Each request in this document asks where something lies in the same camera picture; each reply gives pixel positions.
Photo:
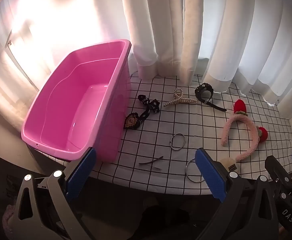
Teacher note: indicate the thin metal hair pin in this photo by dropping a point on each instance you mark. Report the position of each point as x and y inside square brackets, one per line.
[149, 161]

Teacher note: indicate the black ribbon hair bow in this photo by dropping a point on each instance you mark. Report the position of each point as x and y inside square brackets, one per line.
[148, 106]

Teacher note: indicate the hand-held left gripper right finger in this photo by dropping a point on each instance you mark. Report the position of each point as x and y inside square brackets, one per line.
[208, 175]

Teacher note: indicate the white black-grid tablecloth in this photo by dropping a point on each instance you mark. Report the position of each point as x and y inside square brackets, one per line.
[201, 130]

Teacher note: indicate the pink plastic tub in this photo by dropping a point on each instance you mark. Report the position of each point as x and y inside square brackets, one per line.
[73, 105]

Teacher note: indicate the white pleated curtain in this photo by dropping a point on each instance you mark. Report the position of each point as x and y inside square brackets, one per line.
[248, 42]

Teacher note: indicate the beige fluffy hair clip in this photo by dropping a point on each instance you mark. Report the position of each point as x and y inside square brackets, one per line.
[227, 162]

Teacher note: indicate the cream thick curtain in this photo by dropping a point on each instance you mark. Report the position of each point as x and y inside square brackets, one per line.
[161, 30]

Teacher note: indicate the pearl hair claw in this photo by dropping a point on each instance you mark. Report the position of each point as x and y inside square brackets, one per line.
[178, 101]

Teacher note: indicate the pink strawberry headband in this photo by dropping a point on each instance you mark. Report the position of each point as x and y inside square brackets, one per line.
[236, 121]

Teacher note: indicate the white sheer curtain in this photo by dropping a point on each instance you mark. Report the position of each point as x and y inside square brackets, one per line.
[85, 12]

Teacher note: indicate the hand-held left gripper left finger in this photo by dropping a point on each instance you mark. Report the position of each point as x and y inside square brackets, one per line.
[82, 172]

